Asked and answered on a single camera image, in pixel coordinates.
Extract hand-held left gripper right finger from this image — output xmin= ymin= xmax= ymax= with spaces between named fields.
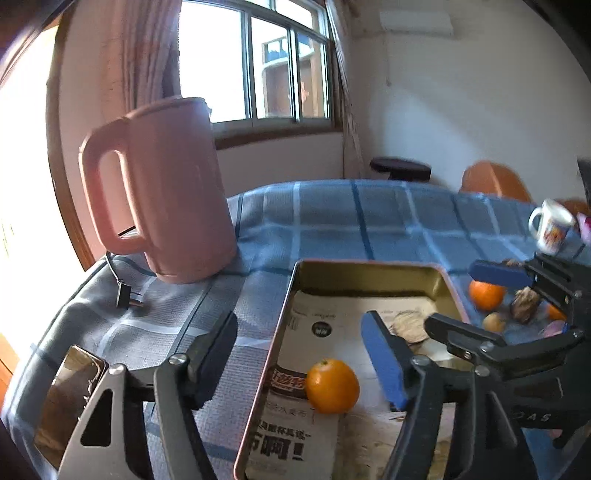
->
xmin=361 ymin=310 xmax=532 ymax=480

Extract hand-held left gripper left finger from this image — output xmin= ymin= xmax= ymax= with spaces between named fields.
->
xmin=58 ymin=310 xmax=239 ymax=480

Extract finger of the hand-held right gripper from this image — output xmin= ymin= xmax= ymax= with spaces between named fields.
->
xmin=469 ymin=254 xmax=591 ymax=324
xmin=424 ymin=313 xmax=585 ymax=370

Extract gold metal tin box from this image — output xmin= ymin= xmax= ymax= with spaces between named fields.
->
xmin=233 ymin=259 xmax=472 ymax=480

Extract brown muffin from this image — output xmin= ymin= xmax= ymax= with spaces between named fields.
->
xmin=509 ymin=287 xmax=543 ymax=324

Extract tan dried slice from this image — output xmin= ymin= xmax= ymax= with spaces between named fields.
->
xmin=388 ymin=310 xmax=430 ymax=344

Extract white printed mug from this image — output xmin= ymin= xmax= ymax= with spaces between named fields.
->
xmin=527 ymin=198 xmax=577 ymax=256

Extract printed newspaper sheet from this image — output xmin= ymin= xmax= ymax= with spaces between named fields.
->
xmin=245 ymin=290 xmax=462 ymax=480

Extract brown leather armchair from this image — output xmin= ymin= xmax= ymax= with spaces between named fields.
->
xmin=459 ymin=161 xmax=533 ymax=204

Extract blue plaid tablecloth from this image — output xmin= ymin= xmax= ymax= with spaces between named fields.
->
xmin=0 ymin=179 xmax=591 ymax=480

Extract dark round stool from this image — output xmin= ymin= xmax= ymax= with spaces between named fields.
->
xmin=369 ymin=157 xmax=432 ymax=183

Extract pink electric kettle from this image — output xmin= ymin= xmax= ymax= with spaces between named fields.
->
xmin=78 ymin=96 xmax=239 ymax=284

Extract pale curtain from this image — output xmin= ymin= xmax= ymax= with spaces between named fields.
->
xmin=325 ymin=0 xmax=365 ymax=178

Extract sliding glass window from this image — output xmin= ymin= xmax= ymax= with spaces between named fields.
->
xmin=178 ymin=0 xmax=345 ymax=151

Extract pink curtain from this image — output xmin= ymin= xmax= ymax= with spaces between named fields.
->
xmin=111 ymin=0 xmax=183 ymax=116

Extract black power cord with plug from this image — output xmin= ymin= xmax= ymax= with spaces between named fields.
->
xmin=105 ymin=249 xmax=158 ymax=311

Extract brown wooden door frame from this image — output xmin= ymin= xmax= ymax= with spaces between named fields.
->
xmin=0 ymin=0 xmax=98 ymax=273

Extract white wall air conditioner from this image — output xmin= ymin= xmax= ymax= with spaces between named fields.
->
xmin=379 ymin=11 xmax=454 ymax=37

